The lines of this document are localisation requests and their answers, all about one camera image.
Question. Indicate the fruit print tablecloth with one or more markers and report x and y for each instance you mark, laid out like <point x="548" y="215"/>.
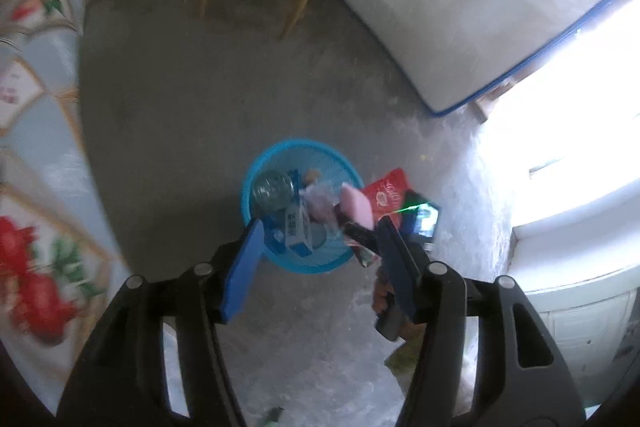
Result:
<point x="45" y="147"/>

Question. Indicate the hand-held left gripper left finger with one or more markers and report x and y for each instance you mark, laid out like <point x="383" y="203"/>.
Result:
<point x="245" y="267"/>

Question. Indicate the blue mesh wastebasket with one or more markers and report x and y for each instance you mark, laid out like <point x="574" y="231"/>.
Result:
<point x="280" y="157"/>

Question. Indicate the blue toothpaste box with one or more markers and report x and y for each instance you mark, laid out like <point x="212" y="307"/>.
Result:
<point x="295" y="227"/>

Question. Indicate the red snack bag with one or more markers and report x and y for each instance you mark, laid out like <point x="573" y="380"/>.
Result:
<point x="387" y="197"/>

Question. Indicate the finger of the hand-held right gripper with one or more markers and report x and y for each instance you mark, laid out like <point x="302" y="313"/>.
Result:
<point x="360" y="234"/>

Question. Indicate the clear plastic wrapper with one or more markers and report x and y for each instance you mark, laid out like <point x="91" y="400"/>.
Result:
<point x="320" y="203"/>

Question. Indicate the pink sponge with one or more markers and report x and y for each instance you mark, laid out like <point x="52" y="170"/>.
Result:
<point x="357" y="207"/>

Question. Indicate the person's right forearm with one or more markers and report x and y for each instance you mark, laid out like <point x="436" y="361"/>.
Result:
<point x="405" y="354"/>

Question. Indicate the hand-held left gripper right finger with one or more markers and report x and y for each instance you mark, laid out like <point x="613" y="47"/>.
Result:
<point x="397" y="262"/>

